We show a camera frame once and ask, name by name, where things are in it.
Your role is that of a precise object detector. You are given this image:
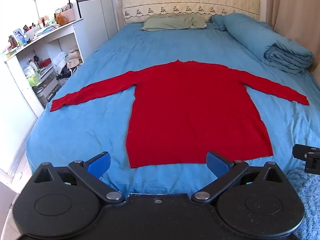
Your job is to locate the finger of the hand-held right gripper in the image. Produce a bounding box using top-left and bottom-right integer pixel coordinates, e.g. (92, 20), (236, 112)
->
(292, 144), (320, 174)

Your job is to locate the white plastic bag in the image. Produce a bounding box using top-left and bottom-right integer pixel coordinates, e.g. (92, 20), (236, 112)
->
(52, 51), (67, 75)

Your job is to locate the blue fluffy rug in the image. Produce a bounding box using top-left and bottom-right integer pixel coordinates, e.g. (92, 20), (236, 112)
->
(285, 165), (320, 240)

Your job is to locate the folded blue duvet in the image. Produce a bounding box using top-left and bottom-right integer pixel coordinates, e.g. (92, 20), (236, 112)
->
(210, 13), (314, 75)

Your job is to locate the white plastic drawer box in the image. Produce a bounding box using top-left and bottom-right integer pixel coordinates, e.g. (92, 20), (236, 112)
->
(32, 67), (61, 106)

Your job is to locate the green pillow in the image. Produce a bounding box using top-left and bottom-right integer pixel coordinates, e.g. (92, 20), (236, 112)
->
(141, 14), (207, 31)

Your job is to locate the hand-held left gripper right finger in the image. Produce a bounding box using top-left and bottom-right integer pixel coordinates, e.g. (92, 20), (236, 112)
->
(191, 151), (287, 204)

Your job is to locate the beige curtain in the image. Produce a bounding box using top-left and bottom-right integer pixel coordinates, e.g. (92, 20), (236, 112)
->
(265, 0), (320, 49)

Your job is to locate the white shelf unit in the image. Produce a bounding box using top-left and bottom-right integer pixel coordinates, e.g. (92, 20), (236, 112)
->
(2, 17), (85, 118)

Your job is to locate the pink storage box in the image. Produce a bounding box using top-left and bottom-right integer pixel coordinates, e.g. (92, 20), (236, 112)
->
(61, 8), (76, 23)

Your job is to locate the grey and white wardrobe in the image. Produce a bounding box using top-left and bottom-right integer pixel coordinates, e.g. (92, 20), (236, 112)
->
(73, 0), (118, 40)

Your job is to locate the beige quilted headboard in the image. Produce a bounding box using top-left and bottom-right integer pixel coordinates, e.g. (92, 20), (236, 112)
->
(122, 0), (261, 25)

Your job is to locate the orange teddy bear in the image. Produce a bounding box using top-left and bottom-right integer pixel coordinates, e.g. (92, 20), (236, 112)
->
(54, 14), (69, 26)

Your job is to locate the blue and white packet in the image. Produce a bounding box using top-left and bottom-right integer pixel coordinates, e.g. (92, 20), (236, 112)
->
(13, 27), (27, 46)

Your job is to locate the red knit sweater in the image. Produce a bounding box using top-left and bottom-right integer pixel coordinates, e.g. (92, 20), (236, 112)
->
(50, 59), (310, 169)

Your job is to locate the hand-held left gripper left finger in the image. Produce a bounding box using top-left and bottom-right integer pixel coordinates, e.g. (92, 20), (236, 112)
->
(34, 151), (125, 205)

